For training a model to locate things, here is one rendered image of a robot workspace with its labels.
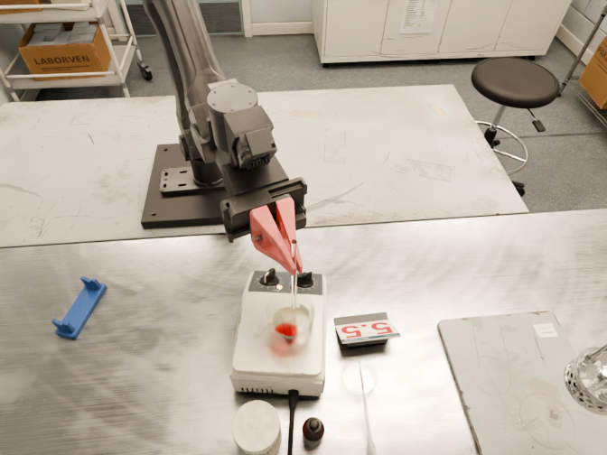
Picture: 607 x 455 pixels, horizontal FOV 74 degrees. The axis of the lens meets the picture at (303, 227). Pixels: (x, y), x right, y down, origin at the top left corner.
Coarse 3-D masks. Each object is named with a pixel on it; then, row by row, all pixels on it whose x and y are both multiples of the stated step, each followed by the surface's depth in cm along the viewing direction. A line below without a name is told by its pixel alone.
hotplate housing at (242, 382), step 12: (324, 276) 69; (324, 288) 66; (324, 300) 62; (324, 312) 61; (324, 324) 60; (324, 336) 58; (324, 348) 57; (324, 360) 56; (324, 372) 55; (240, 384) 56; (252, 384) 55; (264, 384) 55; (276, 384) 55; (288, 384) 55; (300, 384) 55; (312, 384) 54; (324, 384) 55; (288, 396) 57
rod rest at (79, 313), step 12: (84, 276) 68; (84, 288) 69; (96, 288) 69; (84, 300) 68; (96, 300) 68; (72, 312) 66; (84, 312) 66; (60, 324) 63; (72, 324) 65; (84, 324) 66; (72, 336) 64
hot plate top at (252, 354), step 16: (256, 304) 59; (320, 304) 59; (240, 320) 57; (256, 320) 57; (320, 320) 58; (240, 336) 56; (256, 336) 56; (320, 336) 56; (240, 352) 54; (256, 352) 54; (272, 352) 54; (320, 352) 55; (240, 368) 53; (256, 368) 53; (272, 368) 53; (288, 368) 53; (304, 368) 53; (320, 368) 53
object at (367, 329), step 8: (344, 328) 65; (352, 328) 65; (360, 328) 65; (368, 328) 64; (376, 328) 64; (384, 328) 64; (392, 328) 64; (344, 336) 62; (352, 336) 62; (360, 336) 62; (368, 336) 62
